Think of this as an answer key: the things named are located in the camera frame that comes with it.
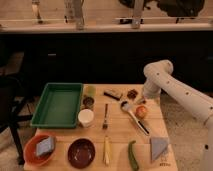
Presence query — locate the red apple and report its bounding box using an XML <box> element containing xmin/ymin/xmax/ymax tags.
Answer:
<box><xmin>135</xmin><ymin>105</ymin><xmax>148</xmax><ymax>119</ymax></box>

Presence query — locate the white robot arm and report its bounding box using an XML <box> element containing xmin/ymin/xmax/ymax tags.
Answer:
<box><xmin>142</xmin><ymin>60</ymin><xmax>213</xmax><ymax>171</ymax></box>

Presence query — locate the dark purple bowl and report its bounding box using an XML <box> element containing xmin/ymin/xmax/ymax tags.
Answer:
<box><xmin>67</xmin><ymin>138</ymin><xmax>96</xmax><ymax>169</ymax></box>

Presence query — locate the orange bowl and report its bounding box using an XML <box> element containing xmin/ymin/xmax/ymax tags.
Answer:
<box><xmin>24</xmin><ymin>134</ymin><xmax>56</xmax><ymax>166</ymax></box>

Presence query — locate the brown chocolate piece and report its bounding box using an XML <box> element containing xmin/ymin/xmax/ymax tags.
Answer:
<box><xmin>127</xmin><ymin>89</ymin><xmax>138</xmax><ymax>100</ymax></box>

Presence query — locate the metal fork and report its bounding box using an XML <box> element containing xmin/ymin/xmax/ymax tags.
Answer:
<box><xmin>102</xmin><ymin>104</ymin><xmax>108</xmax><ymax>129</ymax></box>

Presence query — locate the grey folded cloth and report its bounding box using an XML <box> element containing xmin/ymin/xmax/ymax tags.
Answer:
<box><xmin>150</xmin><ymin>137</ymin><xmax>169</xmax><ymax>162</ymax></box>

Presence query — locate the white cup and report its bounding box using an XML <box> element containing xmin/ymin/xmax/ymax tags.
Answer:
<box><xmin>78</xmin><ymin>109</ymin><xmax>94</xmax><ymax>127</ymax></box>

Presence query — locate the green cucumber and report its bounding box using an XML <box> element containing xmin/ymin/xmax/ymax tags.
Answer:
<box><xmin>128</xmin><ymin>141</ymin><xmax>139</xmax><ymax>171</ymax></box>

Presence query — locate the green plastic tray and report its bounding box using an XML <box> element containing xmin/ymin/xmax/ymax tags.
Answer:
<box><xmin>31</xmin><ymin>83</ymin><xmax>83</xmax><ymax>129</ymax></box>

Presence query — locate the blue sponge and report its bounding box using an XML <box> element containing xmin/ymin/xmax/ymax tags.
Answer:
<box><xmin>36</xmin><ymin>136</ymin><xmax>55</xmax><ymax>157</ymax></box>

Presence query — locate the black office chair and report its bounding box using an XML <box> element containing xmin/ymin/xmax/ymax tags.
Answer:
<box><xmin>0</xmin><ymin>73</ymin><xmax>32</xmax><ymax>165</ymax></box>

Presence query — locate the white spatula black handle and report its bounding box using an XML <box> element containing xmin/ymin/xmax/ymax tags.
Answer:
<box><xmin>121</xmin><ymin>101</ymin><xmax>149</xmax><ymax>136</ymax></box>

